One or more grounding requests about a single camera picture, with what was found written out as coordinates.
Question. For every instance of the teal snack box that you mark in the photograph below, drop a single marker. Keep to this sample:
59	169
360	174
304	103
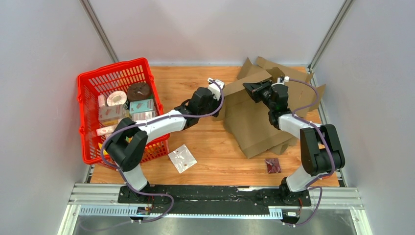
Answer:
141	106

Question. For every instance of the red plastic basket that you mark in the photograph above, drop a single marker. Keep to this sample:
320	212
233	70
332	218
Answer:
97	117

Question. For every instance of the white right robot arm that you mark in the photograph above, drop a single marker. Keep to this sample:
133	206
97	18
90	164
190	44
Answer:
320	148

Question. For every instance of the pink white carton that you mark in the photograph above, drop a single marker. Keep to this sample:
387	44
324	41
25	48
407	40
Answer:
110	115

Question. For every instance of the brown round cake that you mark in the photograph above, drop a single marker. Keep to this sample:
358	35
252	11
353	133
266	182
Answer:
138	91

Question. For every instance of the clear plastic bag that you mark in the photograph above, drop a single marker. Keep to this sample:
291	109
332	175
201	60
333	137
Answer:
182	158

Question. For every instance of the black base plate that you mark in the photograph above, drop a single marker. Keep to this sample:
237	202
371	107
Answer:
221	200

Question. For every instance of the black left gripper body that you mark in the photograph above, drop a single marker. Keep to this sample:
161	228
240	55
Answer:
214	105

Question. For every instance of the aluminium front rail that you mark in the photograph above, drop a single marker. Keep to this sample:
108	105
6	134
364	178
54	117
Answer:
101	199

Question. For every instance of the brown cardboard box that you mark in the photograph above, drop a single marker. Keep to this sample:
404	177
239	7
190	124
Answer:
248	121

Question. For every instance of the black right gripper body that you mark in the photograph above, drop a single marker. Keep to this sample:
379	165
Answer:
262	93

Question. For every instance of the pink white tape roll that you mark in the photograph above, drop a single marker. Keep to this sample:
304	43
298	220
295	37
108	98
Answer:
117	98

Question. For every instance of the dark red packet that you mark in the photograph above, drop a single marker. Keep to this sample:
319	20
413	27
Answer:
273	165

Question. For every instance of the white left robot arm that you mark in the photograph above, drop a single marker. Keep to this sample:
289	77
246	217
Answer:
126	145

